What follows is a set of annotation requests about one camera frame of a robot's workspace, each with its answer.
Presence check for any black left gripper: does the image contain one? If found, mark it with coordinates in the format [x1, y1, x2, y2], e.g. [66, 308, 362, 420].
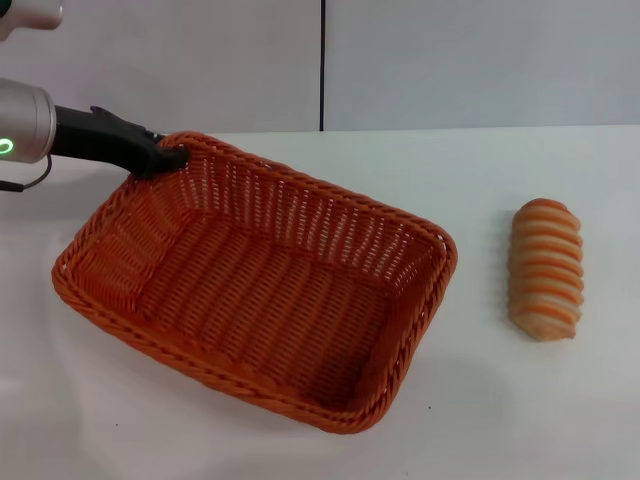
[52, 104, 191, 180]

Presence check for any orange woven plastic basket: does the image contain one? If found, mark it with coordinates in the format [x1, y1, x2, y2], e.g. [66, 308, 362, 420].
[50, 130, 458, 437]

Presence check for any striped bread roll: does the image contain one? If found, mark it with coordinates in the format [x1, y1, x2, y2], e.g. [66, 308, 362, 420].
[508, 197, 586, 344]

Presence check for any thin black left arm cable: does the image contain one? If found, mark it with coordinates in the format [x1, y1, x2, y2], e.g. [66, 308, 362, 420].
[0, 155, 54, 194]

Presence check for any dark vertical wall panel strip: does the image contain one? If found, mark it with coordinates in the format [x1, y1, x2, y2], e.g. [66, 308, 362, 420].
[319, 0, 328, 133]

